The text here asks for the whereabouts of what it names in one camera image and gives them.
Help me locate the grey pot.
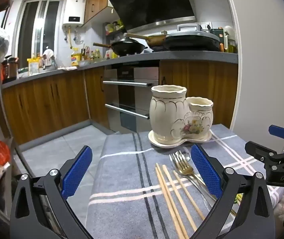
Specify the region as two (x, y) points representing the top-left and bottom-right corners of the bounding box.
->
(177, 24), (202, 33)

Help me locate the wooden chopstick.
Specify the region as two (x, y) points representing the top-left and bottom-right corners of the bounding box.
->
(157, 164), (190, 239)
(155, 164), (182, 239)
(173, 170), (205, 221)
(162, 164), (198, 231)

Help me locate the black range hood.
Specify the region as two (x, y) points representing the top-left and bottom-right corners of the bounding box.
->
(107, 0), (197, 31)

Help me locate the white water heater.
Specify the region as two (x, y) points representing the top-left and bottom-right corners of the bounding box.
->
(62, 0), (86, 27)

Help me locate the dark thermos jug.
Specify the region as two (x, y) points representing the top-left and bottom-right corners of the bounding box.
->
(5, 55), (19, 79)

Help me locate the grey plaid tablecloth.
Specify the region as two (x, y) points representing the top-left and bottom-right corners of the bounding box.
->
(86, 124), (284, 239)

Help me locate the cream ceramic saucer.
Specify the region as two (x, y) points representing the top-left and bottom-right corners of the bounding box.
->
(148, 129), (212, 149)

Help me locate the green jar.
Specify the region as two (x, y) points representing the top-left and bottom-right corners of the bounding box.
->
(210, 28), (223, 43)

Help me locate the condiment shelf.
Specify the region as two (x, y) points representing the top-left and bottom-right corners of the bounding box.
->
(103, 20), (125, 45)

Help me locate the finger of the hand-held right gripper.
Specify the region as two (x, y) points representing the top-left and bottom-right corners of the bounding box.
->
(245, 141), (284, 166)
(268, 125), (284, 139)

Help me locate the black wok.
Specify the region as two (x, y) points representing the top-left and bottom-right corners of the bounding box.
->
(93, 38), (148, 56)

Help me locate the gold fork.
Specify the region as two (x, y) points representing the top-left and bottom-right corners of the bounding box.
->
(175, 154), (217, 200)

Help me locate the long wooden base cabinet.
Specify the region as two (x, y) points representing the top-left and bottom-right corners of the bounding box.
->
(2, 67), (107, 145)

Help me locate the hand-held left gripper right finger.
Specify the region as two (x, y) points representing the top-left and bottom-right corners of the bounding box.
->
(190, 144), (276, 239)

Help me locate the large grey lidded pan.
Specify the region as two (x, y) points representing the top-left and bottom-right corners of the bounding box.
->
(163, 31), (221, 51)

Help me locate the steel built-in oven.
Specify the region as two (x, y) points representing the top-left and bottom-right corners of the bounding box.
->
(103, 65), (160, 133)

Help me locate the silver fork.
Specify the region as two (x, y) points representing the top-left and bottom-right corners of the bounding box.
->
(169, 152), (212, 211)

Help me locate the yellow food packet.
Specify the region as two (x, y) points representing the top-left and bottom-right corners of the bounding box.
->
(27, 58), (41, 75)

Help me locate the brown frying pan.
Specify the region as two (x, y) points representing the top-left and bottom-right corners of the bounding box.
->
(126, 31), (172, 48)

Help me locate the wooden wall cabinet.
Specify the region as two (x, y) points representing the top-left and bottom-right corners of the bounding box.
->
(83, 0), (137, 26)

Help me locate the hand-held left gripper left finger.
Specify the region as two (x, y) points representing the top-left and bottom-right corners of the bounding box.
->
(9, 145), (94, 239)

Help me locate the row of condiment bottles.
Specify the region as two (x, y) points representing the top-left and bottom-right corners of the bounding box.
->
(81, 47), (102, 63)

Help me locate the cream floral ceramic utensil holder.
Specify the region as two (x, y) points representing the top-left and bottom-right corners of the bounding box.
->
(149, 85), (214, 145)

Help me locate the grey kitchen countertop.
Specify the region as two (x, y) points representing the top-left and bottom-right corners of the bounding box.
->
(2, 50), (239, 89)

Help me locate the white electric kettle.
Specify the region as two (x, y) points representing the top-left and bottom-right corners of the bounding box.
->
(223, 25), (236, 46)

